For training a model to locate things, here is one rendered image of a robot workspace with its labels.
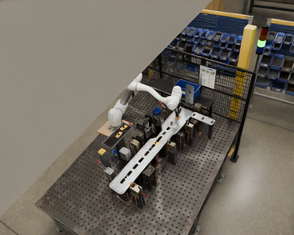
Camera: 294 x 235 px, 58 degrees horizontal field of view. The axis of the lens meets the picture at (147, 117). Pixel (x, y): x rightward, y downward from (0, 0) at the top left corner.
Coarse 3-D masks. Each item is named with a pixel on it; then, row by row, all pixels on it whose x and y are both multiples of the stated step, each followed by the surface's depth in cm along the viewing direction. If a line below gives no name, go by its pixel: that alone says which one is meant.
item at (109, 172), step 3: (108, 168) 272; (111, 168) 271; (105, 171) 269; (108, 171) 270; (111, 171) 269; (105, 174) 274; (108, 174) 268; (111, 174) 267; (114, 174) 273; (108, 177) 274; (111, 177) 270; (114, 177) 275; (108, 180) 283; (111, 180) 275; (111, 189) 294; (114, 192) 292
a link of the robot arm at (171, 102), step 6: (138, 84) 303; (138, 90) 306; (144, 90) 304; (150, 90) 298; (156, 96) 291; (174, 96) 284; (162, 102) 288; (168, 102) 281; (174, 102) 279; (168, 108) 282; (174, 108) 280
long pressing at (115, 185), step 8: (184, 112) 328; (192, 112) 327; (168, 120) 321; (176, 120) 320; (184, 120) 318; (176, 128) 310; (168, 136) 303; (152, 144) 297; (160, 144) 296; (144, 152) 289; (152, 152) 288; (136, 160) 283; (144, 160) 282; (128, 168) 276; (136, 168) 276; (144, 168) 275; (120, 176) 270; (128, 176) 270; (136, 176) 269; (112, 184) 265; (120, 184) 264; (128, 184) 263; (120, 192) 258
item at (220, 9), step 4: (212, 0) 628; (216, 0) 646; (220, 0) 668; (224, 0) 697; (208, 4) 616; (212, 4) 635; (216, 4) 654; (220, 4) 679; (204, 8) 619; (208, 8) 624; (212, 8) 644; (216, 8) 666; (220, 8) 689
